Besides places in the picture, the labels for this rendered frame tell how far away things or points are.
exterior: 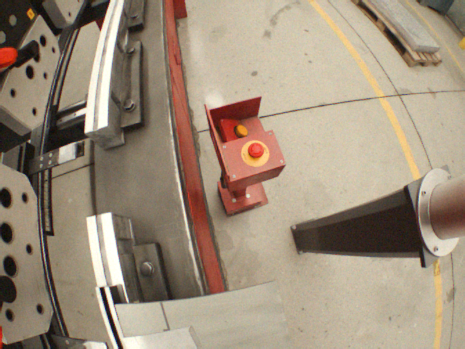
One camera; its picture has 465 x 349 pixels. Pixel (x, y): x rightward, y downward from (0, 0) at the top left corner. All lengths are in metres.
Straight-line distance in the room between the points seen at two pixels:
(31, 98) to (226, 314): 0.38
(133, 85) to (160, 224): 0.35
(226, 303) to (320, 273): 1.14
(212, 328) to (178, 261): 0.17
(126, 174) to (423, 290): 2.03
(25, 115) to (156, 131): 0.36
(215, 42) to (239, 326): 1.94
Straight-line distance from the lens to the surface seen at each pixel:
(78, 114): 0.74
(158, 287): 0.47
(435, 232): 0.52
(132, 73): 0.65
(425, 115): 2.45
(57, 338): 0.54
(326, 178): 1.52
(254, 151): 0.58
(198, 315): 0.37
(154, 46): 0.75
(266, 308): 0.37
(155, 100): 0.61
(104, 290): 0.43
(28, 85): 0.29
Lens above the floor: 1.35
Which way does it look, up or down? 74 degrees down
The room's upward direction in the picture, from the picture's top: straight up
